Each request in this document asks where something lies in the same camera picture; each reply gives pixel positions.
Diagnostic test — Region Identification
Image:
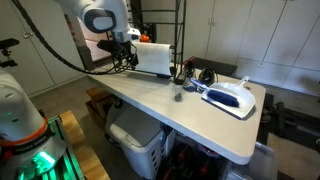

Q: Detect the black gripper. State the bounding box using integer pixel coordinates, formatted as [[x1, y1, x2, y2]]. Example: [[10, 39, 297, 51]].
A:
[[113, 40, 138, 72]]

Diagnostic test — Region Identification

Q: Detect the white paper towel roll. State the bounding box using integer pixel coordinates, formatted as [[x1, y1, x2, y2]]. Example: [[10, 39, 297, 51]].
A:
[[132, 41, 173, 77]]

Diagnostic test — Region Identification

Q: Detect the brown wooden crate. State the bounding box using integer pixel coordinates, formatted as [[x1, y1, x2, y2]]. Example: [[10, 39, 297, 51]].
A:
[[84, 86, 118, 130]]

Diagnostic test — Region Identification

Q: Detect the white laundry basket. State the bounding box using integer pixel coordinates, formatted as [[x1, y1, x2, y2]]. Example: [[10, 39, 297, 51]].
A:
[[105, 99, 168, 180]]

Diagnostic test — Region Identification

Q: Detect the black rounded appliance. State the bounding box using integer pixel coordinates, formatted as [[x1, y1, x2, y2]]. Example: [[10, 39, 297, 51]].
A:
[[198, 66, 219, 85]]

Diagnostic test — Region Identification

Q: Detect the black floor mat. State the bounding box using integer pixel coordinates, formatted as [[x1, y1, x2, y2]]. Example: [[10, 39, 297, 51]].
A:
[[191, 56, 239, 78]]

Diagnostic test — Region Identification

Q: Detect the wooden workbench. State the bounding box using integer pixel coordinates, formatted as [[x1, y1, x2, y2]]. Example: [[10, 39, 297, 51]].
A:
[[58, 109, 112, 180]]

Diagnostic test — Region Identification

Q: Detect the blue hand brush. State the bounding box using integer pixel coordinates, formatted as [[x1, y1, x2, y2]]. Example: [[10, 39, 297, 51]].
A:
[[189, 78, 241, 109]]

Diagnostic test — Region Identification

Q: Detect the clear plastic storage bin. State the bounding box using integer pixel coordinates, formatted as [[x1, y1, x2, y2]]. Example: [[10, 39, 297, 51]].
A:
[[226, 141, 279, 180]]

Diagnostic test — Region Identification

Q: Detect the black weight bench equipment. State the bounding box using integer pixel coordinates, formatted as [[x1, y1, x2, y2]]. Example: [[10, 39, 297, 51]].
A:
[[259, 93, 320, 153]]

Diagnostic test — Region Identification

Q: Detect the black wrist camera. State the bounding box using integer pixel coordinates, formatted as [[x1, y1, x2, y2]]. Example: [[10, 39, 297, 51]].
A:
[[96, 39, 118, 53]]

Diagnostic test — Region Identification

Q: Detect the tall black device with handle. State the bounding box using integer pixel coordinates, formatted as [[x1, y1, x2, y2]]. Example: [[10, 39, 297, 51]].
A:
[[142, 22, 158, 43]]

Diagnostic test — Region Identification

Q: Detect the black wire rack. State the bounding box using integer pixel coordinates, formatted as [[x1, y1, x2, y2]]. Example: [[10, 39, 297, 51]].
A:
[[128, 0, 188, 83]]

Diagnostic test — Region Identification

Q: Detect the white cabinet with single handle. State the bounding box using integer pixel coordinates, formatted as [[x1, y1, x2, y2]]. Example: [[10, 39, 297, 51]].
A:
[[0, 0, 86, 98]]

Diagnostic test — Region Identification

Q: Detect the black camera on tripod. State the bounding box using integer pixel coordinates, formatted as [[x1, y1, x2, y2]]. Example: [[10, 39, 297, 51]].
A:
[[0, 37, 20, 69]]

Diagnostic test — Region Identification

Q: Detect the white cabinet with paired handles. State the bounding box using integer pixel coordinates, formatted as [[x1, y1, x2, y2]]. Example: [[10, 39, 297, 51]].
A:
[[183, 0, 320, 98]]

